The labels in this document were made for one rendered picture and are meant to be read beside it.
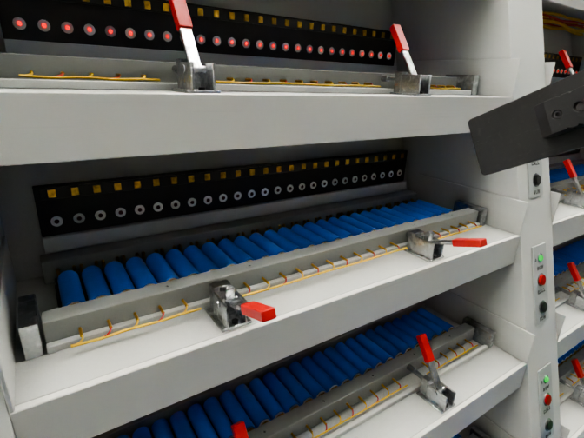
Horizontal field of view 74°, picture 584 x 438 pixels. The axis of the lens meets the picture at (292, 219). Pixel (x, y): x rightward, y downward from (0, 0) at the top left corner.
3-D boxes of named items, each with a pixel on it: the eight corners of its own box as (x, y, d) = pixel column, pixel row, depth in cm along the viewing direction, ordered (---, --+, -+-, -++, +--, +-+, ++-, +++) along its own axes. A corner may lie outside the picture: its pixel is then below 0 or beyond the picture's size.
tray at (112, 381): (513, 263, 57) (528, 202, 54) (23, 467, 25) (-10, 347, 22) (408, 222, 73) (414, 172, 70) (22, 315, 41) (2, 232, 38)
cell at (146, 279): (144, 270, 42) (162, 297, 37) (126, 274, 41) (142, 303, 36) (142, 255, 41) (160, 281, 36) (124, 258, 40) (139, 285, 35)
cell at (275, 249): (261, 244, 49) (288, 264, 44) (248, 247, 48) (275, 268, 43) (261, 230, 49) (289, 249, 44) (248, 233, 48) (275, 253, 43)
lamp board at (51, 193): (405, 181, 68) (409, 150, 66) (42, 238, 39) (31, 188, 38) (401, 179, 69) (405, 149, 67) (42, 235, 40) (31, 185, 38)
